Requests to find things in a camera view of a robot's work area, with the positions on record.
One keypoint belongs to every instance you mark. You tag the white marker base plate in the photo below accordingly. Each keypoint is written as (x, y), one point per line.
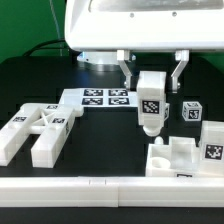
(99, 97)

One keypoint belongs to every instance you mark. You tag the white chair seat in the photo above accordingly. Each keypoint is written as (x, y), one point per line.
(178, 158)

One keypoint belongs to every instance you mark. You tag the white front fence rail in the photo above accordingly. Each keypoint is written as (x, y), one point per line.
(111, 192)

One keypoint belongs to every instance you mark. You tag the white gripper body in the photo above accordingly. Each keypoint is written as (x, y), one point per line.
(145, 25)

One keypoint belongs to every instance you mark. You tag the white chair back frame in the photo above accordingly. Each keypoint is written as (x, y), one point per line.
(51, 122)

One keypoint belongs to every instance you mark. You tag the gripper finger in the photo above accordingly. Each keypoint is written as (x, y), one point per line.
(182, 58)
(123, 57)

